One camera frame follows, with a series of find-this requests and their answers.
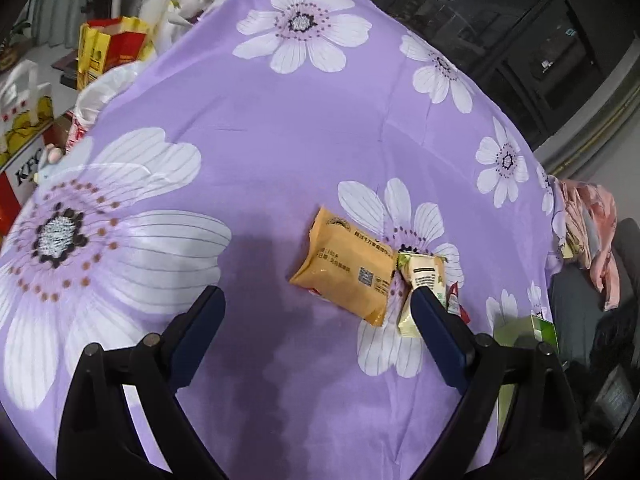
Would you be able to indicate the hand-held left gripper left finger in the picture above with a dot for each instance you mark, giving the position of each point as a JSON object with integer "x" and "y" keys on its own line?
{"x": 197, "y": 330}

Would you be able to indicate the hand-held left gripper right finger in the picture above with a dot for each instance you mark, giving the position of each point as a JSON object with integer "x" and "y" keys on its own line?
{"x": 440, "y": 340}

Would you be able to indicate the cream and green snack packet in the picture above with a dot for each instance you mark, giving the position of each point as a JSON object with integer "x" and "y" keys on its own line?
{"x": 425, "y": 270}

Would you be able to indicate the green cardboard box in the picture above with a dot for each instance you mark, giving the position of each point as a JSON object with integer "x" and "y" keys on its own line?
{"x": 520, "y": 332}

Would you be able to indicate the yellow snack packet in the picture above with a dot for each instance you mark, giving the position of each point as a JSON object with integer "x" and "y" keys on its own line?
{"x": 345, "y": 265}

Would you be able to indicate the red and white snack packet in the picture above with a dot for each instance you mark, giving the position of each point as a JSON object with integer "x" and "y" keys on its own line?
{"x": 455, "y": 302}

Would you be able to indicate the grey fabric sofa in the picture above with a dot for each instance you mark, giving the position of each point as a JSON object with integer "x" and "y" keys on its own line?
{"x": 575, "y": 310}

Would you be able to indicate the yellow folded cloth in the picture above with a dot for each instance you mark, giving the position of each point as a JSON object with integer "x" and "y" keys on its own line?
{"x": 570, "y": 250}

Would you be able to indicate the dark cloth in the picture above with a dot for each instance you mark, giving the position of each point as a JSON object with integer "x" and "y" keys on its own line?
{"x": 612, "y": 335}

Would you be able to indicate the pink floral cloth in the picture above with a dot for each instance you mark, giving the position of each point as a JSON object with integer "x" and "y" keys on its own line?
{"x": 600, "y": 220}

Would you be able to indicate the purple floral tablecloth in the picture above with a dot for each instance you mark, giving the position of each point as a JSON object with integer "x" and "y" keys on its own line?
{"x": 280, "y": 135}

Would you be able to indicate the pink patterned packet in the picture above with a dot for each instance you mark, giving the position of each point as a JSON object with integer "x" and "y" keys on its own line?
{"x": 75, "y": 132}

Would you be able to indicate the red and white cardboard box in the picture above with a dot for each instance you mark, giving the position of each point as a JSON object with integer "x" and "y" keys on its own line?
{"x": 20, "y": 180}

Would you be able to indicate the white plastic bag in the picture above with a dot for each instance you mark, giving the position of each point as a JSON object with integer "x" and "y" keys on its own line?
{"x": 107, "y": 85}

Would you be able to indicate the white tote with yellow print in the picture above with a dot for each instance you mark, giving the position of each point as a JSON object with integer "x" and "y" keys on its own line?
{"x": 25, "y": 90}

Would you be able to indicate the red and yellow paper bag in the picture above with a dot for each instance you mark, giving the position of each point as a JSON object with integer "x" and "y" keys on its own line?
{"x": 120, "y": 42}

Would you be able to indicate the dark glass window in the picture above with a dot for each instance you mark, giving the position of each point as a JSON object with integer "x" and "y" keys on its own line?
{"x": 500, "y": 20}

